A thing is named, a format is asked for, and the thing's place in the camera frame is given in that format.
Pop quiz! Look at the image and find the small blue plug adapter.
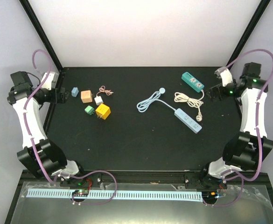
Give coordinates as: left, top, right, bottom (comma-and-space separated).
71, 87, 79, 97

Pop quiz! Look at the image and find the peach dragon cube adapter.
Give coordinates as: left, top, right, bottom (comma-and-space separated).
81, 90, 93, 104

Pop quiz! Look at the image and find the green cube adapter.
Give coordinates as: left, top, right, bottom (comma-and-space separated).
84, 105, 95, 115

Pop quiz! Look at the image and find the teal power strip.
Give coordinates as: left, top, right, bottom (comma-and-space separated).
181, 72, 204, 93

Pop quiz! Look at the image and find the white usb charger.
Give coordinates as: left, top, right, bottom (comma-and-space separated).
94, 96, 103, 105

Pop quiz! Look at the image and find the white power cord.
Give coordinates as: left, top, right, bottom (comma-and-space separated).
173, 90, 205, 122

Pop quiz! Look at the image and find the light blue power strip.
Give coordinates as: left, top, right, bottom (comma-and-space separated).
174, 108, 202, 133

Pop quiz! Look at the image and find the yellow cube adapter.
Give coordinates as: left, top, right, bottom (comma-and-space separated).
95, 104, 111, 120

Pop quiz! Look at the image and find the pink thin cable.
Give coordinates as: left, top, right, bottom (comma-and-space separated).
96, 85, 115, 98

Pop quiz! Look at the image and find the light blue cord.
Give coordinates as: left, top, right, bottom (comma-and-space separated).
136, 87, 177, 113

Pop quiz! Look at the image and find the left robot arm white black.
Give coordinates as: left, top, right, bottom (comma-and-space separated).
7, 71, 87, 186

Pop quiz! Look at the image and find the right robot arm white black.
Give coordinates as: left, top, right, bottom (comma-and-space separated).
199, 63, 273, 189

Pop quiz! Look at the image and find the left circuit board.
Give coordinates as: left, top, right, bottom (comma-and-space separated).
71, 189, 89, 198

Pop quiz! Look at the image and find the circuit board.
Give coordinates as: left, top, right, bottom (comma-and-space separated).
202, 191, 226, 200
71, 189, 89, 198

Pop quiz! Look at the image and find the right circuit board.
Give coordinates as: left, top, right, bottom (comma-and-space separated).
202, 191, 226, 200

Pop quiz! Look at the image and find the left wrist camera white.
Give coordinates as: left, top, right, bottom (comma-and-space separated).
41, 72, 59, 91

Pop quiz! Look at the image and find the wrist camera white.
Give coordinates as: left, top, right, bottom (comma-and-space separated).
41, 72, 59, 91
215, 67, 233, 87

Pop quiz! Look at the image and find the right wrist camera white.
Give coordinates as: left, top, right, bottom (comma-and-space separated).
215, 67, 233, 87

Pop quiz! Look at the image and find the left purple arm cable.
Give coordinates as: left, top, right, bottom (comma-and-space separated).
24, 49, 118, 207

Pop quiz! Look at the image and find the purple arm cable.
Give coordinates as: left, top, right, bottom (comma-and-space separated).
203, 49, 273, 208
24, 49, 118, 207

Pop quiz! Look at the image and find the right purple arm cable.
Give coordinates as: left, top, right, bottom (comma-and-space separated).
203, 49, 273, 208

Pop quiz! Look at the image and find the right black frame post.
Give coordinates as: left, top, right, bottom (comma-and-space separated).
226, 0, 271, 68

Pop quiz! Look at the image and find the black frame post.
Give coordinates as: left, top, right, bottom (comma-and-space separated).
226, 0, 271, 68
19, 0, 63, 71

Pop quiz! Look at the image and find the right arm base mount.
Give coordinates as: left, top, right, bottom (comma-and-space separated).
184, 170, 227, 191

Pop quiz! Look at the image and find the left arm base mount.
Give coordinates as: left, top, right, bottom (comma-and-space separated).
59, 173, 102, 189

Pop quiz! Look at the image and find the left black frame post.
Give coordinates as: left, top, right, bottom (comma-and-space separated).
19, 0, 63, 71

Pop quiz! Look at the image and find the light blue slotted cable duct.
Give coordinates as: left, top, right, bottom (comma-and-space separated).
26, 189, 203, 202

